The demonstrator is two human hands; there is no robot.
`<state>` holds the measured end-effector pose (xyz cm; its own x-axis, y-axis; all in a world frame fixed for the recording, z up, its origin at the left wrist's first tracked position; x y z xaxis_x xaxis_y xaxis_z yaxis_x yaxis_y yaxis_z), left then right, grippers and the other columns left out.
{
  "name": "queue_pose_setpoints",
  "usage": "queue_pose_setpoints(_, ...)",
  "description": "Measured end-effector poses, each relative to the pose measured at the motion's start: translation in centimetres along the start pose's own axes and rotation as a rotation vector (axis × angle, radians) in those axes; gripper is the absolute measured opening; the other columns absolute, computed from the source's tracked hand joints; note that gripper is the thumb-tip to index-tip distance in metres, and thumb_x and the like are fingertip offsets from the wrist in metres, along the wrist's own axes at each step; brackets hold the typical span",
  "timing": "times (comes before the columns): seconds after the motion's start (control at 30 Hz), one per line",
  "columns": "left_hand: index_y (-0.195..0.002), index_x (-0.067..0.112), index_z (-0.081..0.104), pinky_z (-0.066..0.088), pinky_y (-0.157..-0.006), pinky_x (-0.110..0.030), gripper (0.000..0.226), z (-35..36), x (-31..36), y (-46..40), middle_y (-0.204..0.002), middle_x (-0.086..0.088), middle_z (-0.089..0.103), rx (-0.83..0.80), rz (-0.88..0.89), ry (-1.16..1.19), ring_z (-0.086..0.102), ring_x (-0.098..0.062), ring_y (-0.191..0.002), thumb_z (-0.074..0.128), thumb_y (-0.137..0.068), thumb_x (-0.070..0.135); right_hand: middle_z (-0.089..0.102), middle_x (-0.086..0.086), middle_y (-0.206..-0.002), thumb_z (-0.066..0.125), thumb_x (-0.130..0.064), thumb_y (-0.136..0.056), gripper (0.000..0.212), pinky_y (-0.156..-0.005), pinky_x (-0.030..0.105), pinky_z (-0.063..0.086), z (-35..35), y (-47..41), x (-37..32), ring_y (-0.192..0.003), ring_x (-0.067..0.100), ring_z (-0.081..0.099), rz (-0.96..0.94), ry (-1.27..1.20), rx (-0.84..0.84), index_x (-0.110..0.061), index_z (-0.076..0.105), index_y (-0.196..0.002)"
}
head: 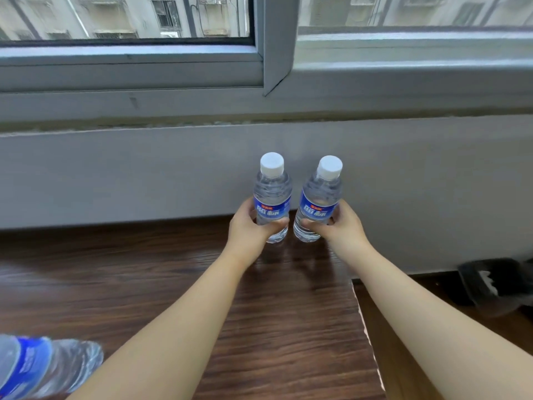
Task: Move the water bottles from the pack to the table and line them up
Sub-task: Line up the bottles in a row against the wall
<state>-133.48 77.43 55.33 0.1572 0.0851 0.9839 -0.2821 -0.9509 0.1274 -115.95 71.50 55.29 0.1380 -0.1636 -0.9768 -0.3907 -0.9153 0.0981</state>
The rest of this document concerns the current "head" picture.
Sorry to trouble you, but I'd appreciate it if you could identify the person's right hand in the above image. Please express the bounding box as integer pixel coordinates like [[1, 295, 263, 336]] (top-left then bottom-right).
[[301, 200, 369, 251]]

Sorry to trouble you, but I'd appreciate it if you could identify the person's left hand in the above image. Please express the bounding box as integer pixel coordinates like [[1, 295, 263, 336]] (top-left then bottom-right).
[[228, 197, 290, 260]]

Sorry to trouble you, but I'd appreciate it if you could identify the clear water bottle blue label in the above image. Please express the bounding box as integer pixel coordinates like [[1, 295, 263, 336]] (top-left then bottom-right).
[[293, 155, 344, 243], [253, 152, 291, 244], [0, 334, 104, 400]]

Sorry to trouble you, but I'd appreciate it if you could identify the person's left forearm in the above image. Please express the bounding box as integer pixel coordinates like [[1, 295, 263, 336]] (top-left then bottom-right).
[[69, 244, 267, 400]]

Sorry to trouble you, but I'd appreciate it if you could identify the person's right forearm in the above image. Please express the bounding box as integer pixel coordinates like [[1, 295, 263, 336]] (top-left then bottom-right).
[[328, 241, 533, 400]]

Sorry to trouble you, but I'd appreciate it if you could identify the grey apartment building outside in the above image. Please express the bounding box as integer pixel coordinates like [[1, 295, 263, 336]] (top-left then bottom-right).
[[0, 0, 533, 41]]

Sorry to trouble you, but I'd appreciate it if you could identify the grey window frame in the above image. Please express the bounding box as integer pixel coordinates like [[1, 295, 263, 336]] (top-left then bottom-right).
[[0, 0, 533, 134]]

